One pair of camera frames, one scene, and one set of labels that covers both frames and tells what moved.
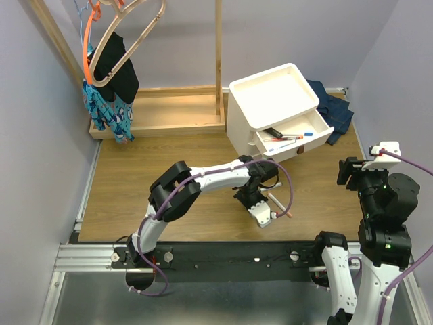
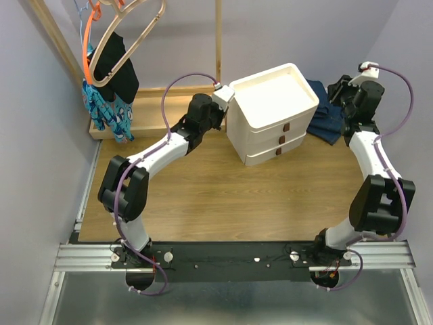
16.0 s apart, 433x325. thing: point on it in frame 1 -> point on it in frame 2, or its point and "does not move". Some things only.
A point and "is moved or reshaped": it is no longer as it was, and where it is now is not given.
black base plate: (224, 261) does not move
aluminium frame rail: (80, 258) does not move
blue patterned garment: (113, 115) does not move
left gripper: (260, 198) -> (220, 114)
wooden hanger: (121, 11) does not move
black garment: (125, 84) does not move
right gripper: (347, 166) -> (335, 89)
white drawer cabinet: (271, 114) is moved or reshaped
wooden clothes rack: (158, 112) does not move
